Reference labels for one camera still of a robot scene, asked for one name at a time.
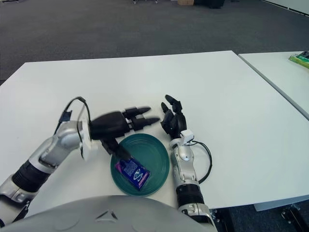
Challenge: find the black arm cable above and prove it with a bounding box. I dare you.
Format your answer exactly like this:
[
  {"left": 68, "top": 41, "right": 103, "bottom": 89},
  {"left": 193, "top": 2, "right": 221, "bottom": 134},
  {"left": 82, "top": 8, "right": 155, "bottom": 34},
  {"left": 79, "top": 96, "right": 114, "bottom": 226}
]
[
  {"left": 54, "top": 96, "right": 91, "bottom": 136},
  {"left": 193, "top": 141, "right": 213, "bottom": 183}
]

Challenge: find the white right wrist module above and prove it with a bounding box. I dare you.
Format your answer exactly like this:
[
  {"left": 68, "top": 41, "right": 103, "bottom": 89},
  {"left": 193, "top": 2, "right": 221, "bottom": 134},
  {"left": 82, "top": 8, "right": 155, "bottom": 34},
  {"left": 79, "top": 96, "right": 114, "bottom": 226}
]
[{"left": 181, "top": 130, "right": 195, "bottom": 145}]

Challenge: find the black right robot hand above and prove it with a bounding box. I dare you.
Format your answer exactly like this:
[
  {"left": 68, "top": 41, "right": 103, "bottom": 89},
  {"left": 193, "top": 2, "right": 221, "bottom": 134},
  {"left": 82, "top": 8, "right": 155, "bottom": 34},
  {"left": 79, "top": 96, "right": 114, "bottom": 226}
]
[{"left": 160, "top": 94, "right": 188, "bottom": 140}]

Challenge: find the white table frame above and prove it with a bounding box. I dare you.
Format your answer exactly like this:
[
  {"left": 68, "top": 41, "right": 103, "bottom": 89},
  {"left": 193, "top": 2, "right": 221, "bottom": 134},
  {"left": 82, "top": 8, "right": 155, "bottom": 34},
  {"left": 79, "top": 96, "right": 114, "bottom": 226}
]
[{"left": 253, "top": 198, "right": 309, "bottom": 214}]

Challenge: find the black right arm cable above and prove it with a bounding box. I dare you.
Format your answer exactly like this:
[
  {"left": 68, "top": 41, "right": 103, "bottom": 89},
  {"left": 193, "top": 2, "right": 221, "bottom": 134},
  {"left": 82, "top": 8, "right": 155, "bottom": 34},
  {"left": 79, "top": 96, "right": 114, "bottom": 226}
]
[{"left": 193, "top": 141, "right": 213, "bottom": 183}]

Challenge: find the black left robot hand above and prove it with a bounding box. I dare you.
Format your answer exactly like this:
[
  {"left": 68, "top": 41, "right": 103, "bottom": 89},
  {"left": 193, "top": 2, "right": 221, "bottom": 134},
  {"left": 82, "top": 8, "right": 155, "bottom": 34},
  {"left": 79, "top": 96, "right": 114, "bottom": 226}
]
[{"left": 89, "top": 105, "right": 161, "bottom": 161}]

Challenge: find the grey robot torso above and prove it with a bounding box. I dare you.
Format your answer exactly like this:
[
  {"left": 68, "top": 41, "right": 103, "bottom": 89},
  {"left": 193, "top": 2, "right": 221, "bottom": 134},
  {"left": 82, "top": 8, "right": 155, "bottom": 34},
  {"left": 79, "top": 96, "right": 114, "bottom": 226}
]
[{"left": 0, "top": 195, "right": 213, "bottom": 232}]

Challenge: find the green flat box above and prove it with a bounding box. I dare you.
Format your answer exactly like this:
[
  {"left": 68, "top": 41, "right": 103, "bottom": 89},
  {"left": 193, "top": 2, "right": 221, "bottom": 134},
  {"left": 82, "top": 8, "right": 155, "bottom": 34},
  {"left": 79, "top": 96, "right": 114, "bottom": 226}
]
[{"left": 289, "top": 50, "right": 309, "bottom": 69}]

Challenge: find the teal green ribbed plate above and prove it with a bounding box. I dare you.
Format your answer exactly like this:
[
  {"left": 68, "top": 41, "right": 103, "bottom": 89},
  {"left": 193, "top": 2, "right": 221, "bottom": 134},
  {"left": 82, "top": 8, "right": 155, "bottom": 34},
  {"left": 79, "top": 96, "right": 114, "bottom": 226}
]
[{"left": 110, "top": 133, "right": 170, "bottom": 197}]

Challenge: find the blue purple gum pack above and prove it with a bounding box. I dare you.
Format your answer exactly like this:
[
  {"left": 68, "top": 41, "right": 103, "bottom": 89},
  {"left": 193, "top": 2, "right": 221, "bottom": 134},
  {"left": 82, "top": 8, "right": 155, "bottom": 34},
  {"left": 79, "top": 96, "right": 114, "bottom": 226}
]
[{"left": 115, "top": 157, "right": 152, "bottom": 189}]

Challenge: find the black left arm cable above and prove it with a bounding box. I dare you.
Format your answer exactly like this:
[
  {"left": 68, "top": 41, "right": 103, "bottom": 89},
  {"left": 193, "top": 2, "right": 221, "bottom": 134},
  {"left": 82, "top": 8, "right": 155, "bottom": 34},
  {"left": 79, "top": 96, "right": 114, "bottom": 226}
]
[{"left": 54, "top": 96, "right": 91, "bottom": 136}]

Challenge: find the black cabinet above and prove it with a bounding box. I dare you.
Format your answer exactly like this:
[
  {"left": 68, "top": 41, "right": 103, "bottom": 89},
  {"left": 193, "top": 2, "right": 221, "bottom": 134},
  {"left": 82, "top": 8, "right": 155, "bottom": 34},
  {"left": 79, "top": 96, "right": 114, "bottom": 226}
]
[{"left": 194, "top": 0, "right": 225, "bottom": 9}]

